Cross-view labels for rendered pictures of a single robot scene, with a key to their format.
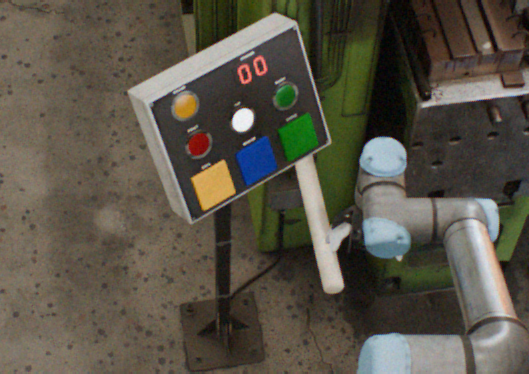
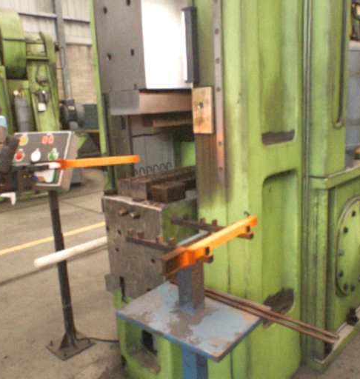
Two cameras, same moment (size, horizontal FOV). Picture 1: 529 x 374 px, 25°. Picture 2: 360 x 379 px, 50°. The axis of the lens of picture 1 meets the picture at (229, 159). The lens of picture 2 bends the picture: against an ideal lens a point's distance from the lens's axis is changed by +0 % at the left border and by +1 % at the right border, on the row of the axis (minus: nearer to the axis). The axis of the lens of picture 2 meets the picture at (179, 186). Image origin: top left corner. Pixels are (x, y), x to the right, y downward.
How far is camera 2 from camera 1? 2.68 m
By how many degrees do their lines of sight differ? 61
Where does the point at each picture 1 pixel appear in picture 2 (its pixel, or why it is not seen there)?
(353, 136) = not seen: hidden behind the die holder
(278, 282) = (107, 346)
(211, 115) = (28, 148)
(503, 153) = (139, 257)
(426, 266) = (135, 358)
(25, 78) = not seen: hidden behind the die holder
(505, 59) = (140, 189)
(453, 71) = (124, 190)
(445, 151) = (118, 240)
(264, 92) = (47, 150)
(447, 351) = not seen: outside the picture
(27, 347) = (35, 312)
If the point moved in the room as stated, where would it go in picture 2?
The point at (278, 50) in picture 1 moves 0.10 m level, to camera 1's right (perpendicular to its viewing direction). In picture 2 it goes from (59, 138) to (67, 138)
